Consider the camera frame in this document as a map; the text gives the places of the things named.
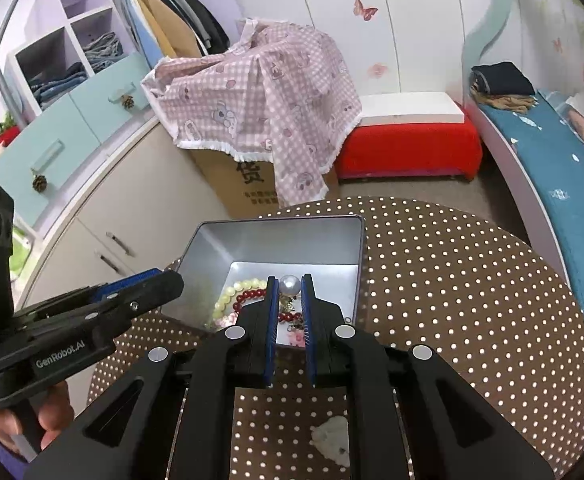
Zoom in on cream bead bracelet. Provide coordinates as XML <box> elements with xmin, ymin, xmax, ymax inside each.
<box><xmin>212</xmin><ymin>279</ymin><xmax>269</xmax><ymax>332</ymax></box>

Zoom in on folded dark clothes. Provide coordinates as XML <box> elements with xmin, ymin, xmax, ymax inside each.
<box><xmin>470</xmin><ymin>61</ymin><xmax>539</xmax><ymax>114</ymax></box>

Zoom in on purple stair shelf unit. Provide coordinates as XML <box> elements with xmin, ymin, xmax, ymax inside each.
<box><xmin>4</xmin><ymin>0</ymin><xmax>173</xmax><ymax>117</ymax></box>

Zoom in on red bead bracelet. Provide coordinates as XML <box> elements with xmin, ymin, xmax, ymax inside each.
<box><xmin>232</xmin><ymin>287</ymin><xmax>305</xmax><ymax>324</ymax></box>

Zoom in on pink butterfly sticker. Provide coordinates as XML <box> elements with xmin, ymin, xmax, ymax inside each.
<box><xmin>353</xmin><ymin>0</ymin><xmax>379</xmax><ymax>22</ymax></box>

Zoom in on brown polka dot tablecloth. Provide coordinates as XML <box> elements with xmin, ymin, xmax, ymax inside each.
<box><xmin>86</xmin><ymin>196</ymin><xmax>584</xmax><ymax>480</ymax></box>

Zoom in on grey metal tin box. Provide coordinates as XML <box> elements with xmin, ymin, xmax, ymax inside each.
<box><xmin>161</xmin><ymin>214</ymin><xmax>365</xmax><ymax>348</ymax></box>

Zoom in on cream cabinet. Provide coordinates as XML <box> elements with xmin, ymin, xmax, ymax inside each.
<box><xmin>14</xmin><ymin>115</ymin><xmax>239</xmax><ymax>312</ymax></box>

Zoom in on folded blue jeans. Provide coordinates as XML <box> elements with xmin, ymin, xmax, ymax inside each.
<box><xmin>26</xmin><ymin>62</ymin><xmax>90</xmax><ymax>106</ymax></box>

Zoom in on white board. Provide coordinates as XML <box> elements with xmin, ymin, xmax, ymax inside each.
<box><xmin>359</xmin><ymin>92</ymin><xmax>467</xmax><ymax>129</ymax></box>

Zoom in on brown cardboard box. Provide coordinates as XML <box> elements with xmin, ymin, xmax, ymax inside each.
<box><xmin>187</xmin><ymin>146</ymin><xmax>341</xmax><ymax>221</ymax></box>

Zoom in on tan hanging coat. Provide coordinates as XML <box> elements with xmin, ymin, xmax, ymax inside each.
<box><xmin>129</xmin><ymin>0</ymin><xmax>205</xmax><ymax>59</ymax></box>

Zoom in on green package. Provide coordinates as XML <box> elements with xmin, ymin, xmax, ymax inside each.
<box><xmin>12</xmin><ymin>225</ymin><xmax>35</xmax><ymax>282</ymax></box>

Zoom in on person's left hand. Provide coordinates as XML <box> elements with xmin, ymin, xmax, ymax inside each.
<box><xmin>0</xmin><ymin>382</ymin><xmax>75</xmax><ymax>461</ymax></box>

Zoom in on person's left forearm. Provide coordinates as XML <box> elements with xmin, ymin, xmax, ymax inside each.
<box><xmin>0</xmin><ymin>430</ymin><xmax>28</xmax><ymax>478</ymax></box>

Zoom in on pearl ornament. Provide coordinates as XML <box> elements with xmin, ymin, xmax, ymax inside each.
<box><xmin>279</xmin><ymin>274</ymin><xmax>301</xmax><ymax>311</ymax></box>

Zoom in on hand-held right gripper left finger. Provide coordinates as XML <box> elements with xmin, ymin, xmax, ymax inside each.
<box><xmin>24</xmin><ymin>275</ymin><xmax>280</xmax><ymax>480</ymax></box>

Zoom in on red strawberry plush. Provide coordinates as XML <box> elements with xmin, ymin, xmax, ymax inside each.
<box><xmin>0</xmin><ymin>112</ymin><xmax>23</xmax><ymax>154</ymax></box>

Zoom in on blue printed bedsheet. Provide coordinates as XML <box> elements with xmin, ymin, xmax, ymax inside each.
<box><xmin>484</xmin><ymin>89</ymin><xmax>584</xmax><ymax>322</ymax></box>

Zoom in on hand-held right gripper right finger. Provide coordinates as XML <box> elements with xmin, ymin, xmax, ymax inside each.
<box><xmin>301</xmin><ymin>272</ymin><xmax>555</xmax><ymax>480</ymax></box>

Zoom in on dark hanging jacket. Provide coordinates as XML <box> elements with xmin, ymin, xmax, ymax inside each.
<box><xmin>164</xmin><ymin>0</ymin><xmax>231</xmax><ymax>51</ymax></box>

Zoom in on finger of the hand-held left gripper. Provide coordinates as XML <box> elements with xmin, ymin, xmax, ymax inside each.
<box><xmin>14</xmin><ymin>270</ymin><xmax>185</xmax><ymax>335</ymax></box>
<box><xmin>96</xmin><ymin>268</ymin><xmax>164</xmax><ymax>294</ymax></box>

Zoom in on teal drawer unit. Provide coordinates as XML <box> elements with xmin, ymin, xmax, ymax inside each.
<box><xmin>0</xmin><ymin>52</ymin><xmax>155</xmax><ymax>227</ymax></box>

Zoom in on light blue hanging shirt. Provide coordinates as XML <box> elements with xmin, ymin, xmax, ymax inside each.
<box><xmin>113</xmin><ymin>0</ymin><xmax>165</xmax><ymax>69</ymax></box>

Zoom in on folded grey clothes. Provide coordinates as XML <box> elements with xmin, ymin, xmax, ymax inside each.
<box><xmin>82</xmin><ymin>32</ymin><xmax>124</xmax><ymax>69</ymax></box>

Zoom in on pink checked cloth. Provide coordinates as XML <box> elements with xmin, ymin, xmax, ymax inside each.
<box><xmin>140</xmin><ymin>17</ymin><xmax>363</xmax><ymax>202</ymax></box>

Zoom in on pale flat ornament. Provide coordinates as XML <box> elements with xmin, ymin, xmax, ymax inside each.
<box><xmin>311</xmin><ymin>415</ymin><xmax>351</xmax><ymax>468</ymax></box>

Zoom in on red ottoman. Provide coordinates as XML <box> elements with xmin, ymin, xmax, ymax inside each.
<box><xmin>334</xmin><ymin>105</ymin><xmax>483</xmax><ymax>182</ymax></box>

